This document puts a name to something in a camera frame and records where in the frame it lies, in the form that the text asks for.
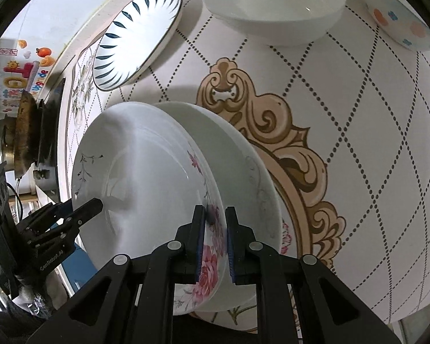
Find white bowl coloured dots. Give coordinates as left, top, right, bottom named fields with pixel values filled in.
left=364, top=0, right=430, bottom=51

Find white plate pink flowers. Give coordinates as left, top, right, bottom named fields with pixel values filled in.
left=71, top=102, right=227, bottom=314

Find black induction cooker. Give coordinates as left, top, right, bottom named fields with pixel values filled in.
left=33, top=78, right=66, bottom=202

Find white bowl red flower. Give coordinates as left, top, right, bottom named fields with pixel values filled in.
left=203, top=0, right=346, bottom=47

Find metal pot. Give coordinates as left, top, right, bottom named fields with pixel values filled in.
left=0, top=116, right=17, bottom=171

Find patterned table mat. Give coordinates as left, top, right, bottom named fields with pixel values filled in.
left=64, top=0, right=430, bottom=322

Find white plate blue leaf pattern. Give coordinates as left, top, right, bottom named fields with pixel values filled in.
left=92, top=0, right=183, bottom=92

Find white plate grey flower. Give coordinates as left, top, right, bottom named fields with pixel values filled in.
left=153, top=100, right=284, bottom=312

